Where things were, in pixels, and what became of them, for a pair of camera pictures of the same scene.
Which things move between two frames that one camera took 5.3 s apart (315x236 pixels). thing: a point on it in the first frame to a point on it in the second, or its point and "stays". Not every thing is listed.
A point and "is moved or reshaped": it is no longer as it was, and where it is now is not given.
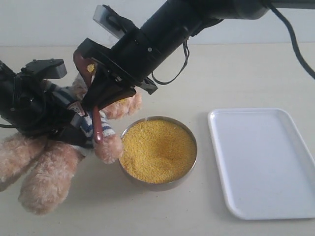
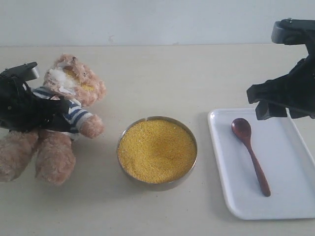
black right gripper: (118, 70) to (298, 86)
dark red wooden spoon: (87, 71) to (241, 128)
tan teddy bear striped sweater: (45, 174) is moved or reshaped
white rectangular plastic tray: (266, 171) stays
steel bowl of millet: (158, 151) stays
